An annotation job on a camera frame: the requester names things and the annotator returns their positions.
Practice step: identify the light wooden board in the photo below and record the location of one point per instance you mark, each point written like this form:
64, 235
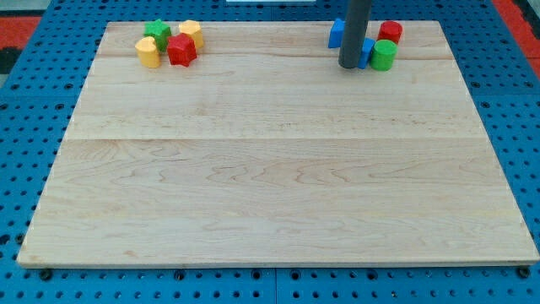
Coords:
265, 153

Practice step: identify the red star block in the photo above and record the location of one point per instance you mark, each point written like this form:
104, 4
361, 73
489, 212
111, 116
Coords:
181, 50

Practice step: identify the blue block behind rod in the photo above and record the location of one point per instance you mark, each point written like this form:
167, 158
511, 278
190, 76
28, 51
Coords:
336, 34

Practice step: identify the yellow hexagon block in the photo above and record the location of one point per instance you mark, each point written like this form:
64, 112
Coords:
193, 29

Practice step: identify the blue block right of rod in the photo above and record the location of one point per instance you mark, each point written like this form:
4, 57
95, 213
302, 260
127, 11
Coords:
366, 52

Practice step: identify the green cylinder block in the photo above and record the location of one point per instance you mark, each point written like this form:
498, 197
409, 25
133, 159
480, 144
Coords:
383, 55

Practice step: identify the yellow heart block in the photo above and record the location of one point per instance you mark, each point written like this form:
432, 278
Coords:
148, 53

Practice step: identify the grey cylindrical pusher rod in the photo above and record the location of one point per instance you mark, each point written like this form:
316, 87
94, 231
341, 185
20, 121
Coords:
356, 22

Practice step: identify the green star block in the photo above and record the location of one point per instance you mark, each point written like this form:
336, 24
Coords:
160, 31

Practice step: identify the red cylinder block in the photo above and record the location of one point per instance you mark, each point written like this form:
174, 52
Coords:
390, 30

